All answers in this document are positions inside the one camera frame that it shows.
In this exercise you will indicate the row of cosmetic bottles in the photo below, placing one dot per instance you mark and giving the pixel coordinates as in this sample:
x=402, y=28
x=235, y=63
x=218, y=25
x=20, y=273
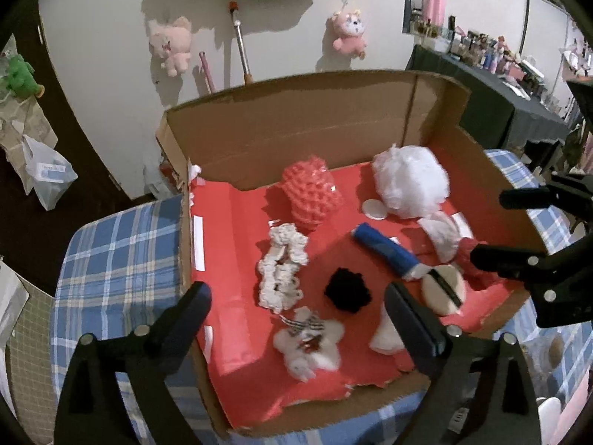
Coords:
x=491, y=53

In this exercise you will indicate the black fuzzy scrunchie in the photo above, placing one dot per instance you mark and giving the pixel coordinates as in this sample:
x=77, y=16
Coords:
x=347, y=289

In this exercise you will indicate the green plush toy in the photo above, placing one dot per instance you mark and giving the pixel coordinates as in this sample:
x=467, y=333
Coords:
x=21, y=76

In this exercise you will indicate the blue plaid blanket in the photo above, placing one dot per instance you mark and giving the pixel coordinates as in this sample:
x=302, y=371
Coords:
x=116, y=250

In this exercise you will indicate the pink plush cat toy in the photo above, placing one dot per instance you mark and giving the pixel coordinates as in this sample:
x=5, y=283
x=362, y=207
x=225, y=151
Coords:
x=350, y=30

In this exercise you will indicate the off-white cloth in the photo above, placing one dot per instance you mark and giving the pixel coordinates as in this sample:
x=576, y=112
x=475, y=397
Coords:
x=440, y=236

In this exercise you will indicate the pale pink plush toy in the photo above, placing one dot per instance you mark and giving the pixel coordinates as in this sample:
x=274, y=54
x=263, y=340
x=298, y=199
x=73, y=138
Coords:
x=171, y=44

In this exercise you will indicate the coral mesh bath pouf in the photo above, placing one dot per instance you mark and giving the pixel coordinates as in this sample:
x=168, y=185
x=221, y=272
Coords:
x=310, y=199

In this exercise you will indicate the white soft cloth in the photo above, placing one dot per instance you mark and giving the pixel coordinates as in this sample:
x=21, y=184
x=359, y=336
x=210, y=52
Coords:
x=387, y=336

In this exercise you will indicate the white mesh bath pouf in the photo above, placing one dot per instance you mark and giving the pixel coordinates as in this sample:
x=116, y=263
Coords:
x=410, y=181

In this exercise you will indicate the translucent plastic bag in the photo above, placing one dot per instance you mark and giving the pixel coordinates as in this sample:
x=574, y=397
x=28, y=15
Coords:
x=48, y=174

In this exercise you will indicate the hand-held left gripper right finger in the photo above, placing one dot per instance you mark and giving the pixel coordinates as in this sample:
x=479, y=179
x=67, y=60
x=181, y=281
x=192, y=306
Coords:
x=421, y=333

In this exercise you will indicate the dark brown door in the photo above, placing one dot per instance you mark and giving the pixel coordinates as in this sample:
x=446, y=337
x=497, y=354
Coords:
x=92, y=171

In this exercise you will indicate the blue and white tube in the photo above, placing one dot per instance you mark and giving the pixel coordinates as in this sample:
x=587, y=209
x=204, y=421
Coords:
x=389, y=252

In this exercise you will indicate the white plush sheep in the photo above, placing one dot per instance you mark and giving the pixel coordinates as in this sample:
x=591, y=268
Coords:
x=308, y=340

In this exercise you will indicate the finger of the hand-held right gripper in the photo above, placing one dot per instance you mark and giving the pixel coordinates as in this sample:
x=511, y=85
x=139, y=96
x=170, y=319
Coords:
x=523, y=197
x=505, y=259

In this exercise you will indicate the beige powder puff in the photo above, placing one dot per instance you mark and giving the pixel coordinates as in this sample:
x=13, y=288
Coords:
x=440, y=294

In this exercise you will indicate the white round cotton pad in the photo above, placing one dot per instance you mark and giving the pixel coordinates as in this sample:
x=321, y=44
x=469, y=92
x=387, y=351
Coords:
x=374, y=209

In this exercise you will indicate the pink rolled tube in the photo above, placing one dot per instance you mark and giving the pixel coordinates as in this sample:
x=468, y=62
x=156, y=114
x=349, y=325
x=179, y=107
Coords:
x=207, y=72

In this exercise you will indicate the red lined cardboard box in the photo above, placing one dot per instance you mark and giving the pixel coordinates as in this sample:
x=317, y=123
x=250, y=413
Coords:
x=241, y=222

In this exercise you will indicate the grid patterned mat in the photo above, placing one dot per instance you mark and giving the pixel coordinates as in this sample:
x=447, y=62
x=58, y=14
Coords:
x=32, y=366

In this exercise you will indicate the red yarn ball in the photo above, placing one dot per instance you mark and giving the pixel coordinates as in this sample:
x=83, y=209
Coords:
x=465, y=252

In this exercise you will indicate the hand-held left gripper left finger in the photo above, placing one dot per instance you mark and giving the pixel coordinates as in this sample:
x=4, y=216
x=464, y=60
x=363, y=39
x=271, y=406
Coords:
x=194, y=315

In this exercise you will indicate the dark covered table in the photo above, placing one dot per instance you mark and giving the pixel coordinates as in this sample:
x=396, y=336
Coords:
x=486, y=102

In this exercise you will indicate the cream crochet scrunchie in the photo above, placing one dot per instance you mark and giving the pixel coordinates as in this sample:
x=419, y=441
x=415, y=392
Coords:
x=282, y=273

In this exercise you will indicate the hanging fabric organizer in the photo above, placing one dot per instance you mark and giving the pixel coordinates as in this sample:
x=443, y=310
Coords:
x=18, y=120

